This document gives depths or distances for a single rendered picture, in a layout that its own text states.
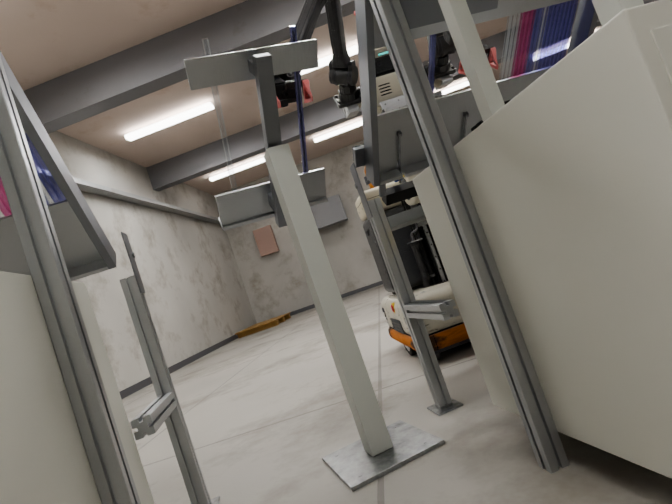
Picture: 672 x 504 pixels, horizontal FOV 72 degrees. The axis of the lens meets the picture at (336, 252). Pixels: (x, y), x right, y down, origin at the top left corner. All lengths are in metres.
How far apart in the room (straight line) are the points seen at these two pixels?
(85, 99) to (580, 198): 4.82
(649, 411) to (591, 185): 0.31
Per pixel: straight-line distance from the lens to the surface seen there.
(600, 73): 0.63
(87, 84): 5.21
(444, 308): 1.12
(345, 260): 10.17
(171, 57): 4.91
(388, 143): 1.39
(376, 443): 1.25
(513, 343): 0.93
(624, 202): 0.64
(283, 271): 10.36
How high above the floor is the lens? 0.46
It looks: 3 degrees up
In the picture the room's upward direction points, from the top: 19 degrees counter-clockwise
